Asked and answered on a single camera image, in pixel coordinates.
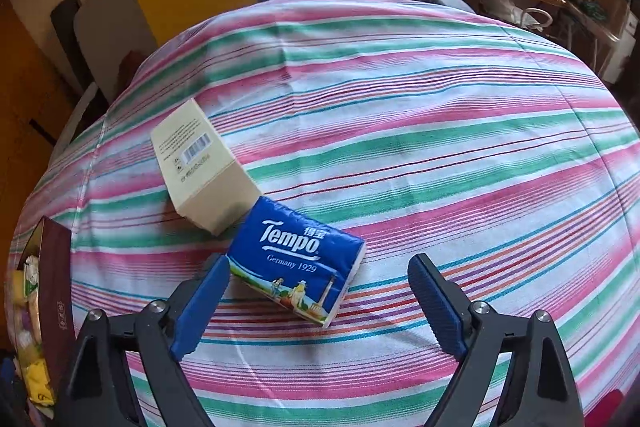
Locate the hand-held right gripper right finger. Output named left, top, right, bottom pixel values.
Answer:
left=407, top=253, right=586, bottom=427

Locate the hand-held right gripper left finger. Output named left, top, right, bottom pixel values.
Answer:
left=60, top=253, right=231, bottom=427

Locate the blue tissue pack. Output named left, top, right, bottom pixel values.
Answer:
left=226, top=196, right=366, bottom=329

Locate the large cream box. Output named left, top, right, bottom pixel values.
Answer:
left=150, top=98, right=264, bottom=237

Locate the gold tin box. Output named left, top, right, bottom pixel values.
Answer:
left=5, top=216, right=78, bottom=427

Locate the yellow cloth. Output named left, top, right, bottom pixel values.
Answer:
left=22, top=354, right=57, bottom=405

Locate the striped tablecloth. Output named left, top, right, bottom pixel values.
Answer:
left=5, top=0, right=640, bottom=427

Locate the red clothing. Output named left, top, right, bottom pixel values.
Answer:
left=582, top=389, right=628, bottom=427

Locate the brown-red cloth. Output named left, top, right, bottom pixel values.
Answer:
left=117, top=49, right=146, bottom=92

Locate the wooden wardrobe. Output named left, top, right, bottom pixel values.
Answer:
left=0, top=0, right=86, bottom=188

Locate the cardboard box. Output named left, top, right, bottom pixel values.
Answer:
left=567, top=0, right=632, bottom=40

